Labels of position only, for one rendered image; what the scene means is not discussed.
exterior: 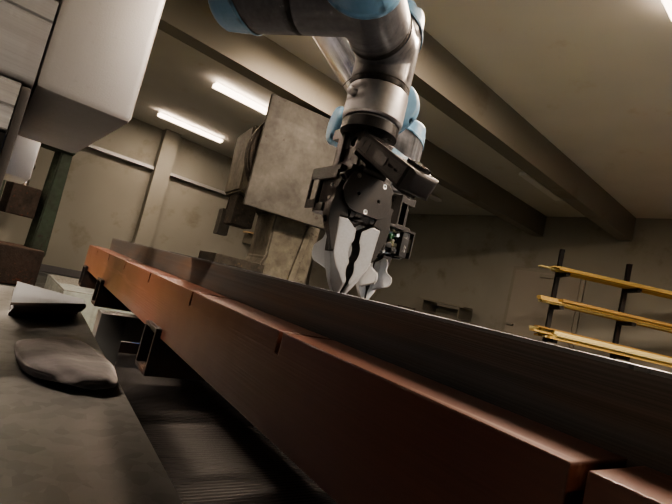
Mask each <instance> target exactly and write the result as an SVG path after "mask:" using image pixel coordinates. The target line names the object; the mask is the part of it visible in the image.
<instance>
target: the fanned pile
mask: <svg viewBox="0 0 672 504"><path fill-rule="evenodd" d="M85 308H86V303H85V302H84V300H83V299H80V298H77V297H73V296H69V295H66V294H62V293H59V292H55V291H51V290H48V289H44V288H40V287H37V286H33V285H30V284H26V283H22V282H19V281H17V284H16V287H15V289H13V294H12V300H11V304H10V309H9V313H8V316H18V315H77V313H78V312H81V311H83V310H84V309H85Z"/></svg>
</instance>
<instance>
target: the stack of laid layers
mask: <svg viewBox="0 0 672 504"><path fill-rule="evenodd" d="M109 250H112V251H114V252H117V253H119V254H121V255H124V256H126V257H129V258H131V259H134V260H136V261H139V262H141V263H144V264H146V265H149V266H151V267H154V268H156V269H159V270H161V271H164V272H166V273H169V274H171V275H173V276H176V277H178V278H181V279H183V280H186V281H188V282H191V283H193V284H196V285H198V286H201V287H203V288H206V289H208V290H211V291H213V292H216V293H218V294H221V295H223V296H225V297H228V298H230V299H233V300H235V301H238V302H240V303H243V304H245V305H248V306H250V307H253V308H255V309H258V310H260V311H263V312H265V313H268V314H270V315H273V316H275V317H277V318H280V319H282V320H285V321H287V322H290V323H292V324H295V325H297V326H300V327H302V328H305V329H307V330H310V331H312V332H315V333H317V334H320V335H322V336H325V337H327V338H329V339H330V340H334V341H337V342H339V343H342V344H344V345H347V346H349V347H352V348H354V349H357V350H359V351H362V352H364V353H367V354H369V355H372V356H374V357H377V358H379V359H381V360H384V361H386V362H389V363H391V364H394V365H396V366H399V367H401V368H404V369H406V370H409V371H411V372H414V373H416V374H419V375H421V376H424V377H426V378H429V379H431V380H433V381H436V382H438V383H441V384H443V385H446V386H448V387H451V388H453V389H456V390H458V391H461V392H463V393H466V394H468V395H471V396H473V397H476V398H478V399H481V400H483V401H485V402H488V403H490V404H493V405H495V406H498V407H500V408H503V409H505V410H508V411H510V412H513V413H515V414H518V415H520V416H523V417H525V418H528V419H530V420H533V421H535V422H537V423H540V424H542V425H545V426H547V427H550V428H552V429H555V430H557V431H560V432H562V433H565V434H567V435H570V436H572V437H575V438H577V439H580V440H582V441H585V442H587V443H589V444H592V445H594V446H597V447H599V448H602V449H604V450H607V451H609V452H612V453H614V454H617V455H619V456H622V457H624V458H627V459H628V461H627V466H626V467H637V466H646V467H649V468H651V469H654V470H656V471H659V472H661V473H664V474H666V475H669V476H671V477H672V376H668V375H664V374H660V373H656V372H652V371H648V370H644V369H640V368H636V367H632V366H628V365H624V364H620V363H616V362H612V361H608V360H604V359H600V358H596V357H591V356H587V355H583V354H579V353H575V352H571V351H567V350H563V349H559V348H555V347H551V346H547V345H543V344H539V343H535V342H531V341H527V340H523V339H519V338H515V337H511V336H507V335H502V334H498V333H494V332H490V331H486V330H482V329H478V328H474V327H470V326H466V325H462V324H458V323H454V322H450V321H446V320H442V319H438V318H434V317H430V316H426V315H422V314H417V313H413V312H409V311H405V310H401V309H397V308H393V307H389V306H385V305H381V304H377V303H373V302H369V301H365V300H361V299H357V298H353V297H349V296H345V295H341V294H337V293H333V292H328V291H324V290H320V289H316V288H312V287H308V286H304V285H300V284H296V283H292V282H288V281H284V280H280V279H276V278H272V277H268V276H264V275H260V274H256V273H252V272H248V271H244V270H239V269H235V268H231V267H227V266H223V265H219V264H215V263H211V262H207V261H203V260H199V259H195V258H191V257H187V256H183V255H179V254H175V253H171V252H167V251H163V250H159V249H155V248H150V247H146V246H142V245H138V244H134V243H130V242H126V241H122V240H118V239H114V238H113V239H112V243H111V246H110V249H109Z"/></svg>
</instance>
